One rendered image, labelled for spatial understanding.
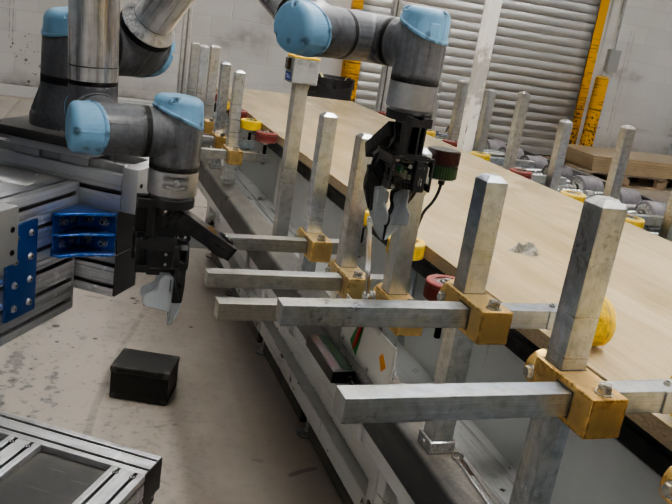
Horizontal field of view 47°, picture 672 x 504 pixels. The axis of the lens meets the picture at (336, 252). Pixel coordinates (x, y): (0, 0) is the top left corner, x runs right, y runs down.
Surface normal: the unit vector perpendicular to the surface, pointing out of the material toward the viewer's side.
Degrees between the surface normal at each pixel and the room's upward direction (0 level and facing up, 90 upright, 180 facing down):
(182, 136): 90
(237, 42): 90
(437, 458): 0
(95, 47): 90
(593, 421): 90
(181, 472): 0
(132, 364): 0
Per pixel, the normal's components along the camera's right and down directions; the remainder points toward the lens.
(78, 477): 0.15, -0.95
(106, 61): 0.73, 0.29
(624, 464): -0.94, -0.04
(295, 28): -0.65, 0.13
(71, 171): -0.25, 0.25
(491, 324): 0.32, 0.32
